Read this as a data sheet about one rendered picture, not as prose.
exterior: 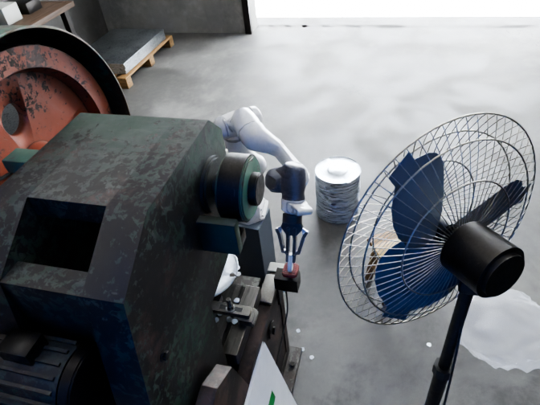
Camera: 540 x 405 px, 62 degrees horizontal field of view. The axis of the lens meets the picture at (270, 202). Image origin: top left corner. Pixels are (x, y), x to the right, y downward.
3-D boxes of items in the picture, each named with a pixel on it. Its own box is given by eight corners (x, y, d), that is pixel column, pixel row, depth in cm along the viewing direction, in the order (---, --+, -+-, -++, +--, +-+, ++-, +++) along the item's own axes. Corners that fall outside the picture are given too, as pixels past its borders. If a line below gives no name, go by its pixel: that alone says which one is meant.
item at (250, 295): (159, 280, 190) (156, 271, 187) (261, 296, 179) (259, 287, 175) (125, 342, 169) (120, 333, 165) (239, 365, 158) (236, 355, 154)
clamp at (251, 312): (216, 306, 170) (211, 289, 164) (259, 313, 166) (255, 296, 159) (210, 320, 166) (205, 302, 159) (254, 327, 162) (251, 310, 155)
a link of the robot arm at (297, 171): (280, 188, 180) (259, 191, 174) (281, 156, 176) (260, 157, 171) (310, 198, 166) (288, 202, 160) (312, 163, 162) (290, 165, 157)
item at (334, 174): (307, 165, 295) (307, 164, 294) (346, 152, 301) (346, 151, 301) (328, 190, 274) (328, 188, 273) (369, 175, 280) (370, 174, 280)
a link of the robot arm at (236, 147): (223, 128, 214) (262, 125, 213) (231, 169, 232) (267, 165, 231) (222, 143, 206) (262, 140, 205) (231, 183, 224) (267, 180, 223)
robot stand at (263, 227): (249, 256, 284) (239, 202, 254) (276, 262, 278) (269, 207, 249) (238, 278, 271) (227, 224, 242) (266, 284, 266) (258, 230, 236)
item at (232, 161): (227, 198, 140) (215, 137, 126) (263, 202, 137) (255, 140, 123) (202, 251, 124) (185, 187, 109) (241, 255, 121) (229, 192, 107)
